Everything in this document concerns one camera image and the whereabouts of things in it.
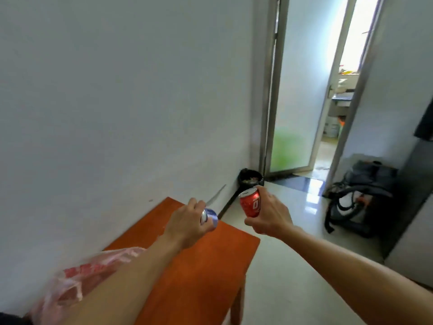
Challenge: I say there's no orange wooden table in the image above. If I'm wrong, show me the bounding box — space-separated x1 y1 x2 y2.
103 196 261 325

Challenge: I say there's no metal door frame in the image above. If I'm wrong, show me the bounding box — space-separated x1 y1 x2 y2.
258 0 386 197

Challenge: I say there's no blue pepsi can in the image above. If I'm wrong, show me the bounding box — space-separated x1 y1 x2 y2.
200 208 219 229

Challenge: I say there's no person's right forearm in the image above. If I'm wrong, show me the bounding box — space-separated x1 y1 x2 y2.
281 226 433 325

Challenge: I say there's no pink refrigerator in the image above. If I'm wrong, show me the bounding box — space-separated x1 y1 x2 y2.
382 96 433 289

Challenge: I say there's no person's left forearm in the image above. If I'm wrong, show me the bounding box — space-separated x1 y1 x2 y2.
59 233 185 325

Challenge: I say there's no blue bin with black liner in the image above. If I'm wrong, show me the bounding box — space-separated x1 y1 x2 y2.
238 168 264 193

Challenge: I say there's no clear red-printed plastic bag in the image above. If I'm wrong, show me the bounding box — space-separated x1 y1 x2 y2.
30 246 146 325

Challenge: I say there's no person's left hand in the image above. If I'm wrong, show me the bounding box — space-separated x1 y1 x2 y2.
163 198 217 249

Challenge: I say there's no frosted glass door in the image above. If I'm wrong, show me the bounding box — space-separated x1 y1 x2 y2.
269 0 349 173

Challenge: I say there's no person's right hand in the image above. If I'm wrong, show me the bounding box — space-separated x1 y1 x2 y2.
244 185 295 239

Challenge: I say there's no red cola can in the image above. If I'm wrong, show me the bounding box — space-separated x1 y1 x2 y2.
239 187 261 218

